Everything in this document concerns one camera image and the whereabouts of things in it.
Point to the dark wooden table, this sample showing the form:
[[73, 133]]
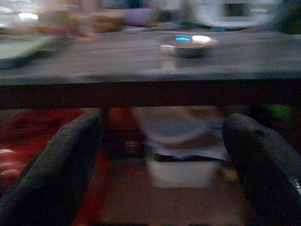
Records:
[[117, 89]]

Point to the white container under table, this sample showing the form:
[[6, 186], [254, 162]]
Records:
[[181, 131]]

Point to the large white round vessel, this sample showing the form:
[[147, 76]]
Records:
[[211, 18]]

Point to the small green object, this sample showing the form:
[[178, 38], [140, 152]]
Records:
[[278, 113]]

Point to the small shallow dish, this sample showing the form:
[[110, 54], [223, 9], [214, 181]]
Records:
[[188, 48]]

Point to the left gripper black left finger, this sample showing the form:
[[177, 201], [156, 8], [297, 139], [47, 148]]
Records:
[[54, 169]]

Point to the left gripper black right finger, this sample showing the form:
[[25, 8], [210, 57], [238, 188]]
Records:
[[265, 169]]

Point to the red low stool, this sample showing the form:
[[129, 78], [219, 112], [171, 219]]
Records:
[[33, 131]]

